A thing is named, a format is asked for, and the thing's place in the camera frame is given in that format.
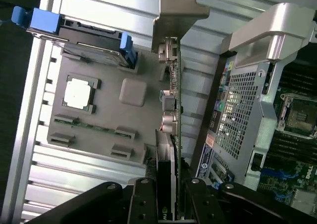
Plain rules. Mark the green motherboard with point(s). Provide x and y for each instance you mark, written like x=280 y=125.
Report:
x=292 y=179

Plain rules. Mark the hard disk with blue caddy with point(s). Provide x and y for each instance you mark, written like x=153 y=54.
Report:
x=94 y=43

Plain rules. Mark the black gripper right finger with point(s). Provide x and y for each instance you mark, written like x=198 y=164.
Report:
x=205 y=204

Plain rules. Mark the black open PC case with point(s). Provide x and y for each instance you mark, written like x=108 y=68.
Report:
x=247 y=105

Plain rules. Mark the silver CPU chip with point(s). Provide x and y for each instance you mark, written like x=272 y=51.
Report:
x=78 y=94

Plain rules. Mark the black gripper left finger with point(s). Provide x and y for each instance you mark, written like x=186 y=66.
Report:
x=146 y=204

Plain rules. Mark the grey parts rack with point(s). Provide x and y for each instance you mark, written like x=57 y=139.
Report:
x=106 y=134

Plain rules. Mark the CPU socket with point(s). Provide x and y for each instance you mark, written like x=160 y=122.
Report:
x=299 y=115

